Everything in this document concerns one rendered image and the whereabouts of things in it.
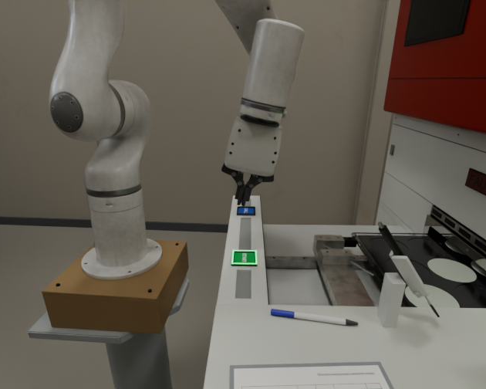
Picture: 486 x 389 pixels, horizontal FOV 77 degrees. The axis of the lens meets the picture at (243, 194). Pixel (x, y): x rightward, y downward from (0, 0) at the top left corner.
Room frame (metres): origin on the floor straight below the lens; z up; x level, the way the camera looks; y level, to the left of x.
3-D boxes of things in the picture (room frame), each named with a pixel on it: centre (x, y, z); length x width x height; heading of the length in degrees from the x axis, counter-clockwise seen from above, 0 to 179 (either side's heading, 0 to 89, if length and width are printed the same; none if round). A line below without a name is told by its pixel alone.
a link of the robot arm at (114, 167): (0.70, 0.29, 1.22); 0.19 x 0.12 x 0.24; 165
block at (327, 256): (0.70, -0.25, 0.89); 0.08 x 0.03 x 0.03; 89
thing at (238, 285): (0.71, -0.01, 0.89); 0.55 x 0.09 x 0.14; 179
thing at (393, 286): (0.39, -0.25, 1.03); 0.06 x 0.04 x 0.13; 89
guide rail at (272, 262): (0.76, -0.31, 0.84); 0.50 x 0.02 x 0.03; 89
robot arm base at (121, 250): (0.66, 0.30, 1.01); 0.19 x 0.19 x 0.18
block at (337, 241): (0.78, -0.25, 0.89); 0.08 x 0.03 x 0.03; 89
